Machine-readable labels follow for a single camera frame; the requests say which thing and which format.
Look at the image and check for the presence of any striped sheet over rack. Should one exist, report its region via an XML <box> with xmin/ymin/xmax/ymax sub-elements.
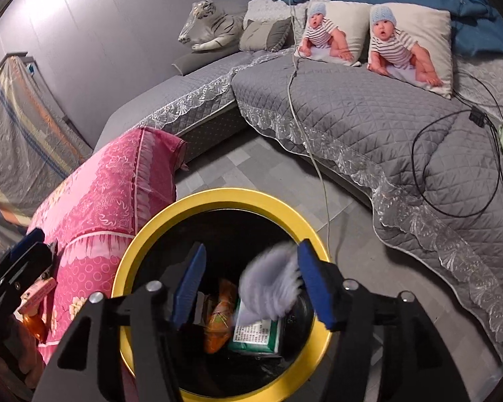
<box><xmin>0</xmin><ymin>52</ymin><xmax>94</xmax><ymax>269</ymax></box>

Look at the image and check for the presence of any person's left hand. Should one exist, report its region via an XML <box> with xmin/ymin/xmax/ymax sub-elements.
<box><xmin>6</xmin><ymin>322</ymin><xmax>47</xmax><ymax>386</ymax></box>

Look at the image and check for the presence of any grey cushion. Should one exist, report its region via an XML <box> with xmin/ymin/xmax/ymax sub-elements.
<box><xmin>239</xmin><ymin>17</ymin><xmax>294</xmax><ymax>53</ymax></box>

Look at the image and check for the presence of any white cable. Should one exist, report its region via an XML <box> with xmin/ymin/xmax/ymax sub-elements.
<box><xmin>283</xmin><ymin>0</ymin><xmax>340</xmax><ymax>260</ymax></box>

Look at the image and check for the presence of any white lace backrest cover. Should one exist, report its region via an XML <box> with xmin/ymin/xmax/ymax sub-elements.
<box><xmin>243</xmin><ymin>0</ymin><xmax>319</xmax><ymax>30</ymax></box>

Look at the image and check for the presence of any white cigarette box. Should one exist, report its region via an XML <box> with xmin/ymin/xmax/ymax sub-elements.
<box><xmin>17</xmin><ymin>278</ymin><xmax>56</xmax><ymax>315</ymax></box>

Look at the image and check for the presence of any white tiger plush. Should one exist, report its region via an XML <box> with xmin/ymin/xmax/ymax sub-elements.
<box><xmin>178</xmin><ymin>1</ymin><xmax>248</xmax><ymax>52</ymax></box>

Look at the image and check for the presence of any baby print pillow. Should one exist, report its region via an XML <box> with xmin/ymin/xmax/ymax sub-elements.
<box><xmin>367</xmin><ymin>2</ymin><xmax>452</xmax><ymax>100</ymax></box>
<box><xmin>294</xmin><ymin>1</ymin><xmax>372</xmax><ymax>67</ymax></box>

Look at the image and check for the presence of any yellow rimmed black bin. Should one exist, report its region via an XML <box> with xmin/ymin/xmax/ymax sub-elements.
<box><xmin>111</xmin><ymin>188</ymin><xmax>332</xmax><ymax>402</ymax></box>

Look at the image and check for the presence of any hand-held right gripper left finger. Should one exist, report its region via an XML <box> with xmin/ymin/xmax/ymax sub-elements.
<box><xmin>31</xmin><ymin>242</ymin><xmax>208</xmax><ymax>402</ymax></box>

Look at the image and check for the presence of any black cable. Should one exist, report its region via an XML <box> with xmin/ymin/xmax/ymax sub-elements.
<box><xmin>411</xmin><ymin>69</ymin><xmax>503</xmax><ymax>218</ymax></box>

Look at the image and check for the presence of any orange snack packet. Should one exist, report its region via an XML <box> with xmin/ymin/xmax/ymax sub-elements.
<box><xmin>203</xmin><ymin>278</ymin><xmax>239</xmax><ymax>354</ymax></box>

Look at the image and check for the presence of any grey bolster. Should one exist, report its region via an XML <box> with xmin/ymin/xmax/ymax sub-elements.
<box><xmin>172</xmin><ymin>48</ymin><xmax>244</xmax><ymax>76</ymax></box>

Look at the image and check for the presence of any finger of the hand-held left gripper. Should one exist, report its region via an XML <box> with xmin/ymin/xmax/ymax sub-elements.
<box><xmin>0</xmin><ymin>241</ymin><xmax>58</xmax><ymax>298</ymax></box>
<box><xmin>2</xmin><ymin>228</ymin><xmax>47</xmax><ymax>262</ymax></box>

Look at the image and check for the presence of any white green medicine box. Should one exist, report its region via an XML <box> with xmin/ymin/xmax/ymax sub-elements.
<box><xmin>226</xmin><ymin>316</ymin><xmax>288</xmax><ymax>356</ymax></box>

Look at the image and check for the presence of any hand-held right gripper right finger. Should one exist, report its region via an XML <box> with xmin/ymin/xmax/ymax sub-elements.
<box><xmin>297</xmin><ymin>239</ymin><xmax>470</xmax><ymax>402</ymax></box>

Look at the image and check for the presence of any orange peel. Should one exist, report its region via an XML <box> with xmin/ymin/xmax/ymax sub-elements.
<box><xmin>23</xmin><ymin>312</ymin><xmax>49</xmax><ymax>342</ymax></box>

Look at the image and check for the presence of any grey quilted sofa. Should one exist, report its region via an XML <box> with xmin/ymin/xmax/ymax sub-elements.
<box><xmin>93</xmin><ymin>0</ymin><xmax>503</xmax><ymax>369</ymax></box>

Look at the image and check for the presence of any grey cloth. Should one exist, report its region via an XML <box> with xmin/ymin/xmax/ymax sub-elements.
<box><xmin>238</xmin><ymin>243</ymin><xmax>304</xmax><ymax>327</ymax></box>

